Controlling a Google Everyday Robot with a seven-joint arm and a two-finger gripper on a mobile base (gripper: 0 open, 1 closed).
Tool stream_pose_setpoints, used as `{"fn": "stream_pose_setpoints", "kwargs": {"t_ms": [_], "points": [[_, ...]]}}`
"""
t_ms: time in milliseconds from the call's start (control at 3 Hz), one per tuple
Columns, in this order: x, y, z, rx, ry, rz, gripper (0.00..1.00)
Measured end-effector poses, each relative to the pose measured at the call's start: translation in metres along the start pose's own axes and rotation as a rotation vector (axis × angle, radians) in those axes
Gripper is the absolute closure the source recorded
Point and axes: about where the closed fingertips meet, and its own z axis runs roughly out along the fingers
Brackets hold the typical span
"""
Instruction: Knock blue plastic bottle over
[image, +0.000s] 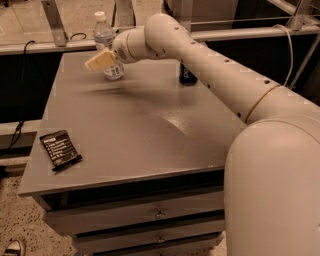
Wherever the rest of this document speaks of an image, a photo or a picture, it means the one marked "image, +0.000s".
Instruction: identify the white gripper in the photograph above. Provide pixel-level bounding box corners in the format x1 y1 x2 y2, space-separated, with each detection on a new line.
84 36 130 71

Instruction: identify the blue plastic water bottle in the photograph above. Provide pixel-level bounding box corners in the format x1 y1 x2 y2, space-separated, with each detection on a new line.
92 11 126 81

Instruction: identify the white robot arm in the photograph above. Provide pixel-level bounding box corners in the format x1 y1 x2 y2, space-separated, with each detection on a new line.
85 14 320 256

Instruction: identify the blue pepsi can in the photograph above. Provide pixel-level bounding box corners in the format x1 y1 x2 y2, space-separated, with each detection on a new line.
179 63 198 86

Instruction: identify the black snack packet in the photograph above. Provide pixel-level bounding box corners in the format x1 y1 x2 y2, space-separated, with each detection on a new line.
40 130 82 172

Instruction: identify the grey drawer cabinet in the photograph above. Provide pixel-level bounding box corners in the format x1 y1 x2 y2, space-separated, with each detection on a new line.
18 52 242 256

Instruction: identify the black and white shoe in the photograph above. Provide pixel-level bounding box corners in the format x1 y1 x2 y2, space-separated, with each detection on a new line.
2 240 26 256

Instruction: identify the black cable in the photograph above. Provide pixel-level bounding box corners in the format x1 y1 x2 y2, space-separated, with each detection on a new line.
7 40 36 151

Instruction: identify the metal railing frame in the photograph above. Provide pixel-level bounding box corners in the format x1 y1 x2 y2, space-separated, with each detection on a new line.
0 0 320 56

